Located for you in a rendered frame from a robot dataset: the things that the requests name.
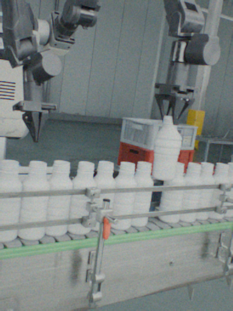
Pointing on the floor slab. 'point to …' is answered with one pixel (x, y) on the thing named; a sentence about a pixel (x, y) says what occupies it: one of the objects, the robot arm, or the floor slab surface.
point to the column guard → (196, 117)
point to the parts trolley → (213, 143)
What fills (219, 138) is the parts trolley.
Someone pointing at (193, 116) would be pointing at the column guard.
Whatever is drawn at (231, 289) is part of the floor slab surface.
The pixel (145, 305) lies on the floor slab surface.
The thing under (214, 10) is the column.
